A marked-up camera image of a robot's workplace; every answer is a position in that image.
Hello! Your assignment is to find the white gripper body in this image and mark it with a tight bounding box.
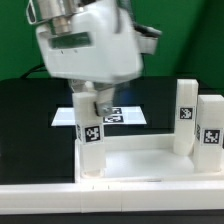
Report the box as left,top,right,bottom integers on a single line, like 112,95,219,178
36,1,142,84

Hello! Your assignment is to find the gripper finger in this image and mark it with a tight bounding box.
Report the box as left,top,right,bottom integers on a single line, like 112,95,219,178
94,83,115,117
68,79,87,95

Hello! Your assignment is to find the white desk top tray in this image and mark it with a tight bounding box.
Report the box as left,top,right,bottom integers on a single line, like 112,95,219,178
75,134,224,182

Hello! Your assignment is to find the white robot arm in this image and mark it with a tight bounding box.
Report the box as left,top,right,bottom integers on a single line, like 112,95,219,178
26,0,142,116

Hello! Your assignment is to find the fiducial marker sheet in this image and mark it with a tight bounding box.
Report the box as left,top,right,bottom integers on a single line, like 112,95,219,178
51,106,146,126

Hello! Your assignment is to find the black cable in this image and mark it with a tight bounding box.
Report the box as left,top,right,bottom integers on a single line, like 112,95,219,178
19,64,48,80

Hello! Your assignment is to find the white L-shaped fence wall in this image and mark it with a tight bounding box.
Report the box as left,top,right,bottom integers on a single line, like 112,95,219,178
0,181,224,215

